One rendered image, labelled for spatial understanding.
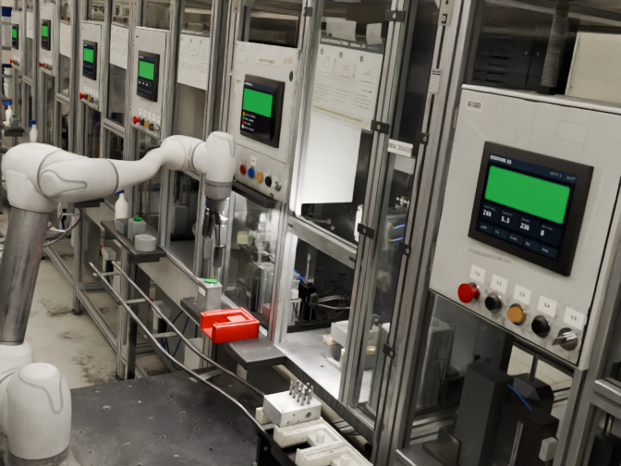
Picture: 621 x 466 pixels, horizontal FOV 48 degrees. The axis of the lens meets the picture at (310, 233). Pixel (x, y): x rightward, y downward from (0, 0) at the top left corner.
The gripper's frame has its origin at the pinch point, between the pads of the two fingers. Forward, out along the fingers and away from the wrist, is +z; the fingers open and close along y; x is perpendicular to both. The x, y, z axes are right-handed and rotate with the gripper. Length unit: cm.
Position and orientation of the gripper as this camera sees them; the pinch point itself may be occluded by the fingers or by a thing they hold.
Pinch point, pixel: (213, 254)
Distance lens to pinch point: 238.0
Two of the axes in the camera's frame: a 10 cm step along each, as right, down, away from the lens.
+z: -1.2, 9.6, 2.6
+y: -5.2, -2.9, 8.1
